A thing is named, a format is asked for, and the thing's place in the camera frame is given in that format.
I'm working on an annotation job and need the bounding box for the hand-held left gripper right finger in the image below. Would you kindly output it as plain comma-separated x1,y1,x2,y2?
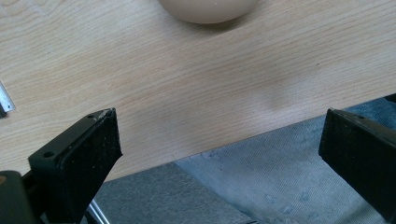
318,107,396,224

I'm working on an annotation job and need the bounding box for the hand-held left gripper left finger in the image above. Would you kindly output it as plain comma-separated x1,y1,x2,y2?
27,107,123,224

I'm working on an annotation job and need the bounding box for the metal table leg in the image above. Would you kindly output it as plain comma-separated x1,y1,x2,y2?
86,199,110,224

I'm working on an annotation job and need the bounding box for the beige round bowl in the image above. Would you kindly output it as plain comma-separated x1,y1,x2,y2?
157,0,259,25

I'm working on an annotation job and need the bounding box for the metal bracket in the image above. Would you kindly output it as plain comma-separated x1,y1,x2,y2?
0,81,17,119

